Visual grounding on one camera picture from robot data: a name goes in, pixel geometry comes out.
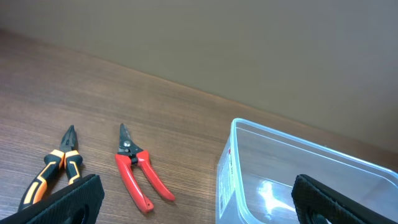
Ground red handled cutters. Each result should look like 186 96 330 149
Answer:
114 123 176 214

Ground orange black pliers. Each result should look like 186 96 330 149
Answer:
18 125 83 211

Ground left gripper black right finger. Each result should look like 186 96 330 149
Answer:
291 174 397 224

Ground clear plastic container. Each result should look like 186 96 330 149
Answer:
215 118 397 223

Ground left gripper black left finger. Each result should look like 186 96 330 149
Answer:
1 174 104 224

